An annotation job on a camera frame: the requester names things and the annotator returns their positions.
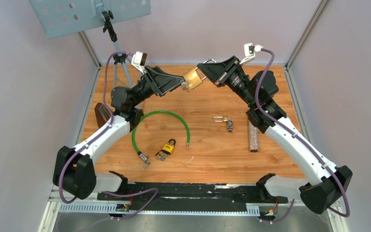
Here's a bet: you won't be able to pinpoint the large brass padlock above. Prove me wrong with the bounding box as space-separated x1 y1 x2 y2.
181 67 207 92

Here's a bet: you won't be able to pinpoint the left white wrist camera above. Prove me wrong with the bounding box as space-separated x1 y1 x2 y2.
131 51 147 74

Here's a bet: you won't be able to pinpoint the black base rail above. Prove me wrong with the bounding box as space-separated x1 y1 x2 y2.
49 181 290 216

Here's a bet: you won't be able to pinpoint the green cable lock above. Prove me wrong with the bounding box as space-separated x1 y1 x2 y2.
131 110 191 162

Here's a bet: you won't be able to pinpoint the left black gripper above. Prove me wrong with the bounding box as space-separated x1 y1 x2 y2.
130 66 188 108

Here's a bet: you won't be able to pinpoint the blue music stand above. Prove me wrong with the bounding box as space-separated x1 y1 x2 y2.
29 0 152 110

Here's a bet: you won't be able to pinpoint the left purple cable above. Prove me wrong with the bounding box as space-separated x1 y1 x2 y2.
58 51 159 221

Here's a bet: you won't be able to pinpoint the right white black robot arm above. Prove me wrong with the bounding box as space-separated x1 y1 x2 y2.
197 56 353 214

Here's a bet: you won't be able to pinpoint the yellow black padlock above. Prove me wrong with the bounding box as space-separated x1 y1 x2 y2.
161 139 176 155

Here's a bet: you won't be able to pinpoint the glittery silver microphone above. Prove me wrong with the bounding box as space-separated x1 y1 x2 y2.
248 122 259 152

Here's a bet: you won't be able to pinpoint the small brass padlock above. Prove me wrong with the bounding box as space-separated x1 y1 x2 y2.
212 116 233 132

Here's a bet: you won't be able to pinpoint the brown wooden metronome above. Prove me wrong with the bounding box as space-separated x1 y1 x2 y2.
94 102 110 128

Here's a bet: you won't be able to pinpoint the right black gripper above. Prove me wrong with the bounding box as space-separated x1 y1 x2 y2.
196 56 256 107

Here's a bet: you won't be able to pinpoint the keys of yellow padlock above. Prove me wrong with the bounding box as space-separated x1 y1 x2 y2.
155 150 171 161

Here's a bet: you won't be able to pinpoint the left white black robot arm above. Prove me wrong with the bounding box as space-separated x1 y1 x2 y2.
53 66 185 203

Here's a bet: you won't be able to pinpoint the keys of cable lock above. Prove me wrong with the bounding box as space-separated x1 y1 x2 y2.
142 160 151 171

